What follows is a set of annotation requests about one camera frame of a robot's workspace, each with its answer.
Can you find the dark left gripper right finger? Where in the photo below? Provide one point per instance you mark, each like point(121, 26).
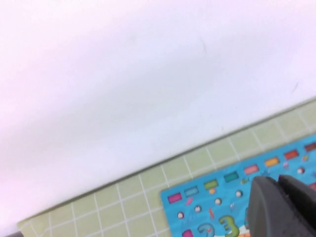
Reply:
point(298, 192)

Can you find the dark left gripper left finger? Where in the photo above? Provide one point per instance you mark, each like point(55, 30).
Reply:
point(269, 212)

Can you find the blue wooden number puzzle board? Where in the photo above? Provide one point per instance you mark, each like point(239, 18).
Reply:
point(222, 195)

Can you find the green grid table mat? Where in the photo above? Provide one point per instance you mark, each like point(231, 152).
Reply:
point(123, 209)

